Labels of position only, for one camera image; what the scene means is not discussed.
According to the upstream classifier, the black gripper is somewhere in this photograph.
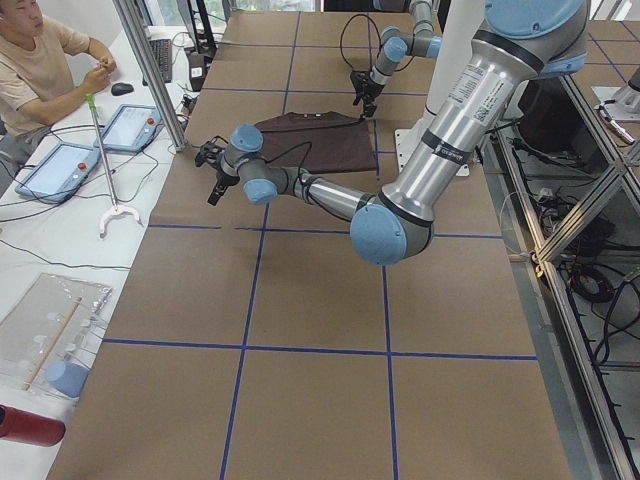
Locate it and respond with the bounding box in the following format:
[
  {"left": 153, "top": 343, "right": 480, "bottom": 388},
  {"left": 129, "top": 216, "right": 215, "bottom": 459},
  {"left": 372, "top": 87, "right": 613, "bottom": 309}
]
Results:
[
  {"left": 207, "top": 157, "right": 238, "bottom": 206},
  {"left": 350, "top": 70, "right": 384, "bottom": 118}
]

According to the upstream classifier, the dark brown t-shirt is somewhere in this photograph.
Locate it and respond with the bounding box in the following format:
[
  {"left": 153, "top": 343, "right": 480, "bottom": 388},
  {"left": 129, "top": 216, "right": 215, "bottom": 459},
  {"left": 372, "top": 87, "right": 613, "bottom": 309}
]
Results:
[{"left": 255, "top": 111, "right": 376, "bottom": 173}]

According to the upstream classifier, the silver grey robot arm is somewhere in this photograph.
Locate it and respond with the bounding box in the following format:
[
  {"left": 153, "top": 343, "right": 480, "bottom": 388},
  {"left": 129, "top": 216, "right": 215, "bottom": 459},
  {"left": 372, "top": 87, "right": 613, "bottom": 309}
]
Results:
[
  {"left": 208, "top": 1, "right": 589, "bottom": 266},
  {"left": 350, "top": 0, "right": 442, "bottom": 118}
]

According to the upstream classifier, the white reacher grabber stick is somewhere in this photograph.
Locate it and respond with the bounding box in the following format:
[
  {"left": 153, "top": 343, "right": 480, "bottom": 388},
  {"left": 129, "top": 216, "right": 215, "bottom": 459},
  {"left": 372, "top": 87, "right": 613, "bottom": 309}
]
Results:
[{"left": 86, "top": 94, "right": 142, "bottom": 239}]

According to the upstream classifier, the blue teach pendant far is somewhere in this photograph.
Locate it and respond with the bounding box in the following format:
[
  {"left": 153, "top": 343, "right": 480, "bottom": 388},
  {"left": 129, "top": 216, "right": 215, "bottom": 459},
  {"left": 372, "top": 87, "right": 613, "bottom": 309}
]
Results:
[{"left": 101, "top": 104, "right": 161, "bottom": 154}]

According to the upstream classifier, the blue teach pendant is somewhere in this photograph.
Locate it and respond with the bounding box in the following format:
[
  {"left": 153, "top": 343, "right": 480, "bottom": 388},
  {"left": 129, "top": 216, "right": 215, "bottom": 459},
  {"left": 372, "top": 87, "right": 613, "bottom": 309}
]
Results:
[
  {"left": 101, "top": 104, "right": 161, "bottom": 154},
  {"left": 15, "top": 142, "right": 100, "bottom": 204}
]

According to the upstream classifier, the black computer mouse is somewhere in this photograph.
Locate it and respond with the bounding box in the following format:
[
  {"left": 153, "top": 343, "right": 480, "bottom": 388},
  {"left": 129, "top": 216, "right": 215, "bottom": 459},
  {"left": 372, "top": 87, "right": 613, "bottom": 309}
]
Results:
[{"left": 110, "top": 82, "right": 135, "bottom": 97}]

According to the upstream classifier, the black keyboard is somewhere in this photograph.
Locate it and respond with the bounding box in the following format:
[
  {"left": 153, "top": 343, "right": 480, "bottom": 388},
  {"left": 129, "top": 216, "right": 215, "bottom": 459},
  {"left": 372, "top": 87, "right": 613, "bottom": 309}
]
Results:
[{"left": 148, "top": 39, "right": 173, "bottom": 83}]

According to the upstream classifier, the blue teach pendant near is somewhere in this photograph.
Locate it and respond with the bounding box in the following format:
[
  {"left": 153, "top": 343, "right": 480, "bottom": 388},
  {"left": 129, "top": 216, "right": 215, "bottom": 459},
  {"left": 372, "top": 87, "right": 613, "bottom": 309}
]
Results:
[{"left": 15, "top": 142, "right": 100, "bottom": 204}]

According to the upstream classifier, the seated man in beige shirt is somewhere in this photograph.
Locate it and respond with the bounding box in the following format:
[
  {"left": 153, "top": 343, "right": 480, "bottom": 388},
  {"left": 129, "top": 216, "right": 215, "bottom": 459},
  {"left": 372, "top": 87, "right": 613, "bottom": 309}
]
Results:
[{"left": 1, "top": 1, "right": 117, "bottom": 165}]

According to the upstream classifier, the clear plastic bag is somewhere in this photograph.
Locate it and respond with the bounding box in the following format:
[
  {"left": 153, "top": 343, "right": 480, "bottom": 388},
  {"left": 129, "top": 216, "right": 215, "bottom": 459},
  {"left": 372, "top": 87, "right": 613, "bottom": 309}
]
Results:
[{"left": 1, "top": 273, "right": 112, "bottom": 398}]

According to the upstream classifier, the blue plastic cup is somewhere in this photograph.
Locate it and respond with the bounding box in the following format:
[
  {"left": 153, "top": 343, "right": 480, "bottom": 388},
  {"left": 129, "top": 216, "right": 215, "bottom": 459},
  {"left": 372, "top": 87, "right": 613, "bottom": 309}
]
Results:
[{"left": 45, "top": 360, "right": 89, "bottom": 398}]

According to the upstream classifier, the red bottle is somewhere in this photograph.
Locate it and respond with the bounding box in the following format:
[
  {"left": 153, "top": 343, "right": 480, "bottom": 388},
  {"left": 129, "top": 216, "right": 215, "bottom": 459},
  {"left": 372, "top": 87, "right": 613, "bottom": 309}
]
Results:
[{"left": 1, "top": 405, "right": 66, "bottom": 447}]

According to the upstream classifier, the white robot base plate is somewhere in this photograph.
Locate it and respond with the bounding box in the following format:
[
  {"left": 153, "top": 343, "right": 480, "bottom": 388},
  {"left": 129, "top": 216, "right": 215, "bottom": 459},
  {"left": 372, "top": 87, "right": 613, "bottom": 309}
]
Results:
[{"left": 393, "top": 128, "right": 471, "bottom": 177}]

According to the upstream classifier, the aluminium frame post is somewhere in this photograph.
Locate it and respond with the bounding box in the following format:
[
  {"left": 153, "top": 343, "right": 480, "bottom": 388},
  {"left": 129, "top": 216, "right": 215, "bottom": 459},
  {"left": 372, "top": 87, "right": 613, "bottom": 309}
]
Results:
[{"left": 113, "top": 0, "right": 187, "bottom": 152}]

